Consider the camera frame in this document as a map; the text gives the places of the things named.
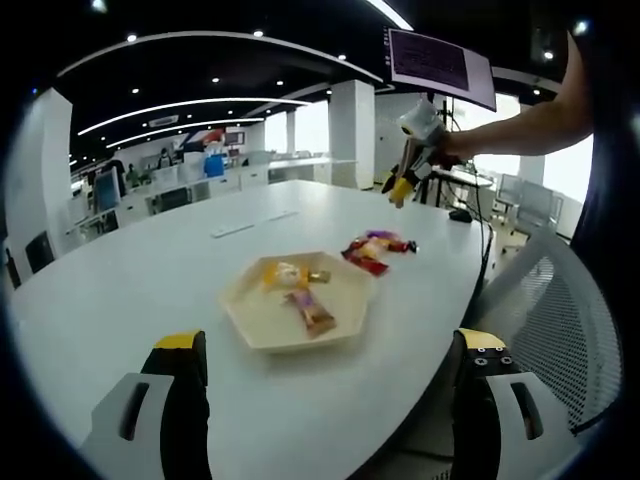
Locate hanging monitor screen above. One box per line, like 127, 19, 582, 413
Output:
386, 27, 498, 112

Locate person's dark shirt torso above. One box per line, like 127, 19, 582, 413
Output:
567, 27, 639, 321

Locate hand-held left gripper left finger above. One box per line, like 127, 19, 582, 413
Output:
79, 328, 214, 480

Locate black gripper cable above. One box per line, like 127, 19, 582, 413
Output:
439, 157, 496, 301

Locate grey mesh office chair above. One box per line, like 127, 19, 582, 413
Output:
464, 227, 626, 436

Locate grey metal bench seats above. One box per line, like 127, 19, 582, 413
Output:
494, 172, 566, 236

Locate long white office counter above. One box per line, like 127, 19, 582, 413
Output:
67, 157, 359, 241

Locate cream hexagonal tray container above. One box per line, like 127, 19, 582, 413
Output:
219, 250, 374, 355

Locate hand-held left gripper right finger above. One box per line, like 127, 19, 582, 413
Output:
449, 327, 584, 480

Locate dark red food bar packet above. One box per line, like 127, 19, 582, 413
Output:
341, 248, 390, 277

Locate gold-purple food bar packet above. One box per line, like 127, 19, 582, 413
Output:
283, 287, 337, 340

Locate white desktop monitor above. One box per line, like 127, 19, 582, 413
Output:
93, 167, 122, 211

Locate clear orange-ended food packet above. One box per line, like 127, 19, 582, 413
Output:
262, 259, 312, 292

